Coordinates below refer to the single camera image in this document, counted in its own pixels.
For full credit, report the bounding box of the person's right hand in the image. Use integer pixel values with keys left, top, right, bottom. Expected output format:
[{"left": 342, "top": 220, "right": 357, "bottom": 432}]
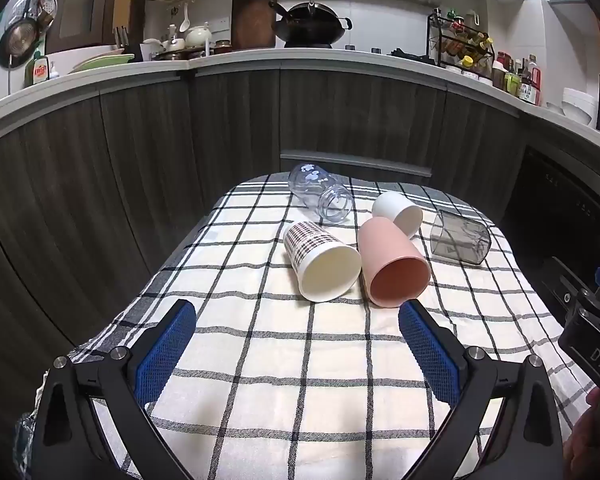
[{"left": 564, "top": 389, "right": 600, "bottom": 480}]

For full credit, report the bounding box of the stack of white bowls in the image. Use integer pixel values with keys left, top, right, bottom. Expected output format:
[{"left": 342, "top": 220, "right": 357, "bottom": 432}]
[{"left": 561, "top": 87, "right": 600, "bottom": 126}]

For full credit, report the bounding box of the plaid paper cup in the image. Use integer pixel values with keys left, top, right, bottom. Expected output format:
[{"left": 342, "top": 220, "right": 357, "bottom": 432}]
[{"left": 283, "top": 221, "right": 363, "bottom": 303}]

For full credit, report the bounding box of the hanging steel frying pan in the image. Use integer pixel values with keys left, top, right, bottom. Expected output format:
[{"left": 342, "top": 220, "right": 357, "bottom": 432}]
[{"left": 0, "top": 16, "right": 41, "bottom": 70}]

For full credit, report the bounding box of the white teapot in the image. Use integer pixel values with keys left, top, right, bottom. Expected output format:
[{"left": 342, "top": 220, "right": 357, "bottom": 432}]
[{"left": 185, "top": 23, "right": 214, "bottom": 47}]

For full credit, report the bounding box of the green dish tray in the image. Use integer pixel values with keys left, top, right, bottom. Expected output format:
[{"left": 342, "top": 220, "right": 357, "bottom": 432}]
[{"left": 72, "top": 53, "right": 136, "bottom": 74}]

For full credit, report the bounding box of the white plastic cup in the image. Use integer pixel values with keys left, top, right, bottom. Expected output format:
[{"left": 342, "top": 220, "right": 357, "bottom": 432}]
[{"left": 371, "top": 191, "right": 424, "bottom": 240}]

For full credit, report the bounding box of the red label sauce bottle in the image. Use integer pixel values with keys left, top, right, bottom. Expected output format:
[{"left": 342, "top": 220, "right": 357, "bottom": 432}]
[{"left": 517, "top": 55, "right": 544, "bottom": 107}]

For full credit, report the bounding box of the green detergent bottle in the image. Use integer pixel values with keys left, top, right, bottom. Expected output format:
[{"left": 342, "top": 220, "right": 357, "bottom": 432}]
[{"left": 24, "top": 52, "right": 50, "bottom": 87}]

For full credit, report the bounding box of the clear plastic bag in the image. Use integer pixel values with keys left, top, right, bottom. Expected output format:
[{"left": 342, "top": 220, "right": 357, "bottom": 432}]
[{"left": 12, "top": 409, "right": 37, "bottom": 477}]

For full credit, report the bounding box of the black wok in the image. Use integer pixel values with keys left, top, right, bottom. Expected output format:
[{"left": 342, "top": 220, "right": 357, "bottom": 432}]
[{"left": 269, "top": 0, "right": 354, "bottom": 50}]

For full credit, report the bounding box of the brown wooden door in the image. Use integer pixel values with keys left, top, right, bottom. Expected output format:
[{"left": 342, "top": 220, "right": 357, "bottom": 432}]
[{"left": 45, "top": 0, "right": 139, "bottom": 54}]

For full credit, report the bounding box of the black built-in dishwasher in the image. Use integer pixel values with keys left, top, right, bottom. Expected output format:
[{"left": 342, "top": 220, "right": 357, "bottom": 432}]
[{"left": 499, "top": 144, "right": 600, "bottom": 333}]

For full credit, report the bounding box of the dark wood kitchen cabinet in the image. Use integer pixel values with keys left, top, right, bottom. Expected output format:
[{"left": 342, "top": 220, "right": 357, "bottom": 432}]
[{"left": 0, "top": 66, "right": 531, "bottom": 413}]

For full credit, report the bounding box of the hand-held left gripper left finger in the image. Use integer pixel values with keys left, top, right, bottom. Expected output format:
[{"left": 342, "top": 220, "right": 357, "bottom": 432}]
[{"left": 30, "top": 299, "right": 197, "bottom": 480}]

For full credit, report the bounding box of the brown wooden cutting board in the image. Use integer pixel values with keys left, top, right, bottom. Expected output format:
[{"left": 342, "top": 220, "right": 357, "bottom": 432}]
[{"left": 231, "top": 0, "right": 279, "bottom": 51}]

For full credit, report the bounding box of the hanging steel colander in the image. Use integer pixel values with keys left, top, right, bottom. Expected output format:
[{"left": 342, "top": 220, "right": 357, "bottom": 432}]
[{"left": 12, "top": 0, "right": 59, "bottom": 32}]

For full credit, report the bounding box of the pink plastic cup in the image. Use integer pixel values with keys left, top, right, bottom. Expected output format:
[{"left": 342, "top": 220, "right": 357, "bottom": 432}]
[{"left": 357, "top": 216, "right": 431, "bottom": 308}]

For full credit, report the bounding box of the black wire spice rack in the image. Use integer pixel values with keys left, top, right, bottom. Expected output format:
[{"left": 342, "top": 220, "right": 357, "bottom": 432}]
[{"left": 426, "top": 9, "right": 496, "bottom": 74}]

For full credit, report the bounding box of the black white checked tablecloth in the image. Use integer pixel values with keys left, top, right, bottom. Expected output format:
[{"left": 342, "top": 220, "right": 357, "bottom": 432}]
[{"left": 67, "top": 172, "right": 599, "bottom": 480}]

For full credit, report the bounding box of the grey transparent cup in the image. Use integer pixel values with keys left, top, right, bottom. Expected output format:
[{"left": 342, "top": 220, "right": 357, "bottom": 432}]
[{"left": 430, "top": 209, "right": 492, "bottom": 265}]

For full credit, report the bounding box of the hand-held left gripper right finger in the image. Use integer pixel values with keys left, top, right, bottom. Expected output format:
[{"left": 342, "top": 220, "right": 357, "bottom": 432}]
[{"left": 398, "top": 298, "right": 566, "bottom": 480}]

